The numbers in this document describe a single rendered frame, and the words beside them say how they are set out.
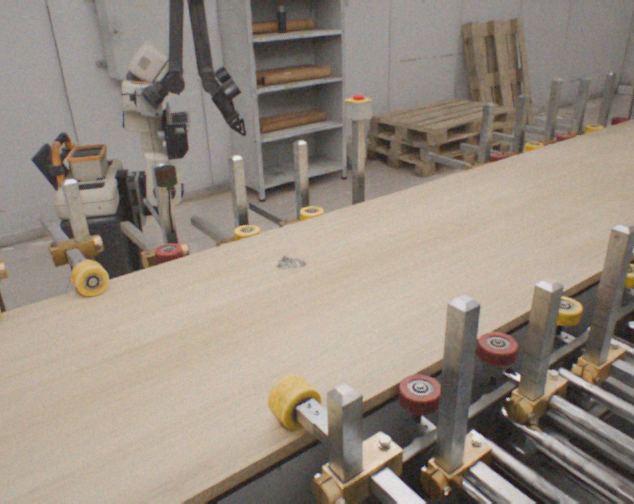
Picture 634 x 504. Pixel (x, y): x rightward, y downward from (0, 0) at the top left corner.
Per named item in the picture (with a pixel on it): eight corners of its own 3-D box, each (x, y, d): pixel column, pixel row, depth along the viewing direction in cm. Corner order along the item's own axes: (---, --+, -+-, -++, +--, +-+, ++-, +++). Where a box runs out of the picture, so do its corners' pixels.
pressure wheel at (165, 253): (156, 280, 169) (150, 246, 164) (180, 272, 173) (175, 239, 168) (166, 290, 163) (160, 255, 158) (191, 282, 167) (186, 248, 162)
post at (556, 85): (537, 174, 286) (552, 78, 265) (542, 173, 288) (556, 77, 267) (544, 176, 284) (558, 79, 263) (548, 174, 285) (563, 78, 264)
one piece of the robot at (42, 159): (62, 205, 249) (27, 162, 238) (74, 181, 280) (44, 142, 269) (83, 192, 249) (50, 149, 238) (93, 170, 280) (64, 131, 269)
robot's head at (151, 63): (125, 69, 238) (145, 40, 235) (129, 63, 257) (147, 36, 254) (154, 90, 244) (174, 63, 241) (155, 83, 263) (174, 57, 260)
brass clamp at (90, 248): (50, 260, 155) (46, 244, 153) (99, 247, 162) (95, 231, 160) (55, 268, 151) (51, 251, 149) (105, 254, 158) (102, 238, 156)
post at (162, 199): (174, 304, 183) (150, 163, 162) (183, 301, 185) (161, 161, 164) (178, 309, 180) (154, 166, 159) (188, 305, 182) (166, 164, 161)
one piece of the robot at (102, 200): (80, 323, 265) (36, 153, 228) (94, 272, 312) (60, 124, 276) (152, 313, 271) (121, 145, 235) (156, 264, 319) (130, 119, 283)
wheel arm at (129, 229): (121, 232, 196) (119, 221, 195) (130, 230, 198) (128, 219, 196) (169, 278, 165) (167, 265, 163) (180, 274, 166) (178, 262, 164)
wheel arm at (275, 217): (249, 211, 222) (248, 201, 220) (256, 209, 224) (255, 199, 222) (312, 247, 190) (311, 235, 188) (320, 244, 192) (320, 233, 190)
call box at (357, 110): (345, 120, 201) (344, 99, 198) (359, 117, 205) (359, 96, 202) (357, 124, 196) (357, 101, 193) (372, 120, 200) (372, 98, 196)
